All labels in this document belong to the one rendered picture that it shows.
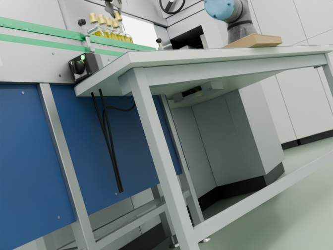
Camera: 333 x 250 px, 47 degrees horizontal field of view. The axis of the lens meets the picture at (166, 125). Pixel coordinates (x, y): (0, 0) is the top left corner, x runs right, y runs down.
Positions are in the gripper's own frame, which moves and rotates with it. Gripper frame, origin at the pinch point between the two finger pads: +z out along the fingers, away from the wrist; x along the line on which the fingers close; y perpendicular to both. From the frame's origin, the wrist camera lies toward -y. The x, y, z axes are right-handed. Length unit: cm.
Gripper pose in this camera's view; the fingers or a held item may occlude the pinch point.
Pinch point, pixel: (117, 14)
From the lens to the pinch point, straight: 209.5
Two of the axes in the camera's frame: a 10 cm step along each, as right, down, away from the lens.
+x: 7.9, -2.8, -5.5
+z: 2.9, 9.5, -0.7
